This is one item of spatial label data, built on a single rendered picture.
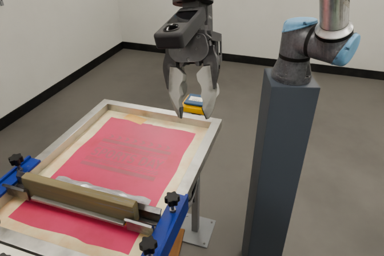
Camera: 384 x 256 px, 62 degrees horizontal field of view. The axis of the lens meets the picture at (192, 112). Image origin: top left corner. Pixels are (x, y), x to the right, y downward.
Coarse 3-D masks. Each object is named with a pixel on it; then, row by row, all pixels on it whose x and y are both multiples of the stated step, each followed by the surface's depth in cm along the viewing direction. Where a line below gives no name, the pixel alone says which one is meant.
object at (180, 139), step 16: (160, 128) 140; (176, 144) 130; (176, 160) 121; (112, 176) 114; (128, 176) 114; (160, 176) 114; (128, 192) 107; (144, 192) 107; (160, 192) 107; (80, 224) 96; (96, 224) 96; (112, 224) 96; (80, 240) 91; (96, 240) 91; (112, 240) 91; (128, 240) 91
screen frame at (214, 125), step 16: (96, 112) 144; (128, 112) 150; (144, 112) 146; (160, 112) 144; (80, 128) 134; (208, 128) 140; (64, 144) 126; (208, 144) 124; (48, 160) 118; (192, 160) 116; (192, 176) 109; (176, 192) 102; (0, 208) 101; (0, 240) 87; (16, 240) 87; (32, 240) 87
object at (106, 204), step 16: (32, 176) 98; (32, 192) 100; (48, 192) 97; (64, 192) 94; (80, 192) 93; (96, 192) 93; (80, 208) 96; (96, 208) 93; (112, 208) 91; (128, 208) 88
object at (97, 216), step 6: (36, 198) 99; (42, 198) 99; (48, 204) 98; (54, 204) 97; (60, 204) 97; (72, 210) 96; (78, 210) 95; (84, 210) 95; (90, 216) 94; (96, 216) 93; (102, 216) 93; (114, 222) 92; (120, 222) 91
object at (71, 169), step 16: (112, 128) 140; (128, 128) 140; (144, 128) 140; (96, 144) 130; (80, 160) 121; (80, 176) 114; (96, 176) 114; (32, 208) 101; (48, 208) 101; (32, 224) 96; (48, 224) 96; (64, 224) 96
